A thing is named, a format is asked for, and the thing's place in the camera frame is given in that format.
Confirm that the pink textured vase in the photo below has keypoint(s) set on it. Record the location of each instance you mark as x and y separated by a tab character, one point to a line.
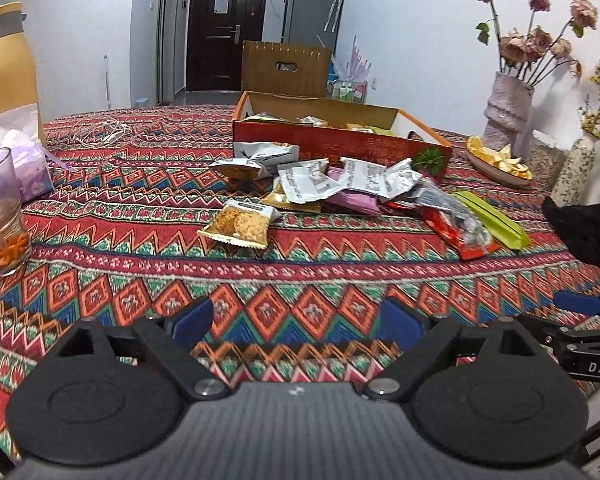
505	110

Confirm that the black cloth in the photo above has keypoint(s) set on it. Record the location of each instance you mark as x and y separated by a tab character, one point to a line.
590	235

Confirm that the pile of silver snack packets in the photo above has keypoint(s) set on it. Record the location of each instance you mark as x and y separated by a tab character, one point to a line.
305	180

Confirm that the grey refrigerator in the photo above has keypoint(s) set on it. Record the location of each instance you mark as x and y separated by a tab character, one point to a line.
305	15

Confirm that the pink snack packet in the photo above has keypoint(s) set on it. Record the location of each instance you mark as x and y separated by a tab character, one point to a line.
355	202

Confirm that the clear drinking glass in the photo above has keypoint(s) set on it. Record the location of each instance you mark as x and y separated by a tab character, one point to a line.
0	210

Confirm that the dish of yellow peels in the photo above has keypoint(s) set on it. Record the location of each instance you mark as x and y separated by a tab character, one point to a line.
500	160

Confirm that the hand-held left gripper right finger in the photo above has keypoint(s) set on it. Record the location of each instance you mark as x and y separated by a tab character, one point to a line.
400	320

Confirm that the purple decorative grass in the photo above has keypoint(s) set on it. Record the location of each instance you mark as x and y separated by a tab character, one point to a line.
352	62

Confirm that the white folded umbrella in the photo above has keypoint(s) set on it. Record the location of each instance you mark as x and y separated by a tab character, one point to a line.
336	0

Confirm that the long green snack packet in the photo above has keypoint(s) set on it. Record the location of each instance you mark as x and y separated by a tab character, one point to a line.
495	222

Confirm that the brown side door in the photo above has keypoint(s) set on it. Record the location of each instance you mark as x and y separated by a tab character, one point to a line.
169	35

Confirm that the yellow thermos jug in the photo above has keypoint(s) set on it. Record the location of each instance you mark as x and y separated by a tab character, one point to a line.
5	75

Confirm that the orange cardboard box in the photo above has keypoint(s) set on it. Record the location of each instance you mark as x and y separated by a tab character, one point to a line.
340	149

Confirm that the jar of seeds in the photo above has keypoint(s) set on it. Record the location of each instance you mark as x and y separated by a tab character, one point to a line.
545	165

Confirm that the purple tissue pack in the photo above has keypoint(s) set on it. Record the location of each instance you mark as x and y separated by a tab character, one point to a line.
30	170

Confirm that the red snack packet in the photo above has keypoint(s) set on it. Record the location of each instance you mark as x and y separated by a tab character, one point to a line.
460	235

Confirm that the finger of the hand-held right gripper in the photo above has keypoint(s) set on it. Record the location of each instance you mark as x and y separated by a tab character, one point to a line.
577	301
540	324

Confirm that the bunch of dried pink roses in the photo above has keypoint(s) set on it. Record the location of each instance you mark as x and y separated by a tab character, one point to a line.
522	45

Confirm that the gold oat cookie packet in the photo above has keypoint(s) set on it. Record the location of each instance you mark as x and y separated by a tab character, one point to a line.
240	225

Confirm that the floral white vase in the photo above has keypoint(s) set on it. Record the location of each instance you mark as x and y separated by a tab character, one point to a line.
572	170

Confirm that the dark brown entrance door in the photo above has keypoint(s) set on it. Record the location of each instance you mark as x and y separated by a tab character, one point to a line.
220	35

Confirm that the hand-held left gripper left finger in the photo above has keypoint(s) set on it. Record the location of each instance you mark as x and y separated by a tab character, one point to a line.
195	322

